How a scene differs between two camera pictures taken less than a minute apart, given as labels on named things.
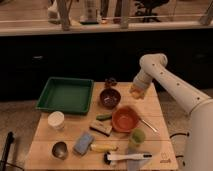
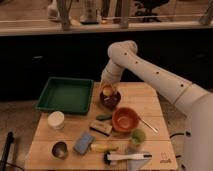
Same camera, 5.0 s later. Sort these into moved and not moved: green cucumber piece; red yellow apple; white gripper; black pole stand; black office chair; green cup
Moved: white gripper; red yellow apple
Not moved: black pole stand; black office chair; green cup; green cucumber piece
